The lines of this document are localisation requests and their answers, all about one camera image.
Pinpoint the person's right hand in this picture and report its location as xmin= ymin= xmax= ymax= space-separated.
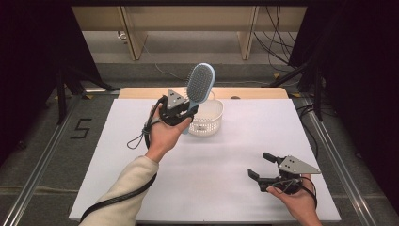
xmin=265 ymin=173 xmax=324 ymax=226

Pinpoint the aluminium floor rail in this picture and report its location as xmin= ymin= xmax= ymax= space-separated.
xmin=0 ymin=93 xmax=83 ymax=226
xmin=300 ymin=97 xmax=377 ymax=226

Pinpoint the black metal stand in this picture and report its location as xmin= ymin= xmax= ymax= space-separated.
xmin=267 ymin=53 xmax=325 ymax=122
xmin=56 ymin=60 xmax=121 ymax=126

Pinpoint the wooden table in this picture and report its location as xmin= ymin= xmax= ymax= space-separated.
xmin=118 ymin=87 xmax=290 ymax=101

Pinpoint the white slotted plastic basket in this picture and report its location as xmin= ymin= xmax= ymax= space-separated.
xmin=187 ymin=89 xmax=225 ymax=137

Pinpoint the right hand-held gripper black cable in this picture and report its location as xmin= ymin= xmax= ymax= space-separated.
xmin=272 ymin=176 xmax=318 ymax=210

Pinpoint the hand-held gripper black cable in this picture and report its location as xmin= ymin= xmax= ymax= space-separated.
xmin=272 ymin=176 xmax=318 ymax=210
xmin=78 ymin=95 xmax=168 ymax=224

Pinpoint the light blue hairbrush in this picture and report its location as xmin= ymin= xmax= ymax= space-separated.
xmin=181 ymin=62 xmax=217 ymax=136

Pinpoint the bundle of black cables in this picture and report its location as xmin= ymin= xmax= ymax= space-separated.
xmin=253 ymin=5 xmax=303 ymax=73

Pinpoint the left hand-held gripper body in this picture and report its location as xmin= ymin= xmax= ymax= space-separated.
xmin=157 ymin=89 xmax=191 ymax=127

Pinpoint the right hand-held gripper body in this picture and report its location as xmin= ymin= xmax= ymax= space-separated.
xmin=259 ymin=154 xmax=322 ymax=195

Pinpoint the black curtain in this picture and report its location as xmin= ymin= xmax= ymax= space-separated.
xmin=0 ymin=0 xmax=103 ymax=164
xmin=288 ymin=0 xmax=399 ymax=215

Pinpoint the left hand-held gripper black cable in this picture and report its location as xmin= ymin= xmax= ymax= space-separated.
xmin=78 ymin=95 xmax=168 ymax=224

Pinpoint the person's left hand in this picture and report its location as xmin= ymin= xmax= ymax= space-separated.
xmin=145 ymin=103 xmax=193 ymax=164

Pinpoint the light wooden furniture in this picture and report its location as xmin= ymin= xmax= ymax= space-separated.
xmin=71 ymin=5 xmax=309 ymax=61

